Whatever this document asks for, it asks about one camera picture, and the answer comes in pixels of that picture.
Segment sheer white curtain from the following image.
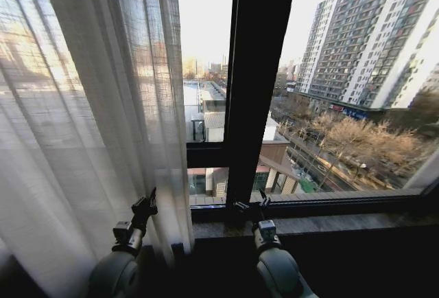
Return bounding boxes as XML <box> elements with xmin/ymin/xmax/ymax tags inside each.
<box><xmin>0</xmin><ymin>0</ymin><xmax>197</xmax><ymax>298</ymax></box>

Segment low brown building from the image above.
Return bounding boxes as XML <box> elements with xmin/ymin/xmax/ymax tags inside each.
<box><xmin>249</xmin><ymin>139</ymin><xmax>311</xmax><ymax>196</ymax></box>

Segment grey stone window sill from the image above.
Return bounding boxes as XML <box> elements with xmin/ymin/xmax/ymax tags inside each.
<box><xmin>191</xmin><ymin>208</ymin><xmax>439</xmax><ymax>241</ymax></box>

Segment low grey roofed building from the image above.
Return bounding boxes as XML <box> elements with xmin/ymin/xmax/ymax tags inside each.
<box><xmin>182</xmin><ymin>78</ymin><xmax>228</xmax><ymax>143</ymax></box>

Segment bare brown trees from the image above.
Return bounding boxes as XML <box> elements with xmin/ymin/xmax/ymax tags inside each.
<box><xmin>301</xmin><ymin>105</ymin><xmax>439</xmax><ymax>184</ymax></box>

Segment tall white apartment building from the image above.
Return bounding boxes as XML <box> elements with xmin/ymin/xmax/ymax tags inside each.
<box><xmin>294</xmin><ymin>0</ymin><xmax>439</xmax><ymax>111</ymax></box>

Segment black window frame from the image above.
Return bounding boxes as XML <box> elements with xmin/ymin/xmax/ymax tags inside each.
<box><xmin>185</xmin><ymin>0</ymin><xmax>439</xmax><ymax>225</ymax></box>

